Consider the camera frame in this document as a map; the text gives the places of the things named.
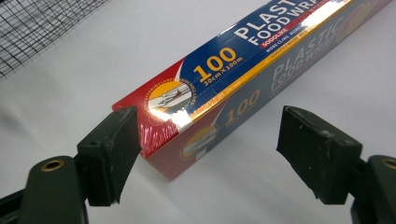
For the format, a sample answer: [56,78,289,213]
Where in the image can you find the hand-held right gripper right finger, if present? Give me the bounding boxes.
[276,105,396,224]

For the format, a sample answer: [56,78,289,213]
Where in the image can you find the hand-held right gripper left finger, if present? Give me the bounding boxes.
[19,105,143,224]

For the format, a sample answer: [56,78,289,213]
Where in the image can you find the blue and red food wrap box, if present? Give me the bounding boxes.
[111,0,393,182]

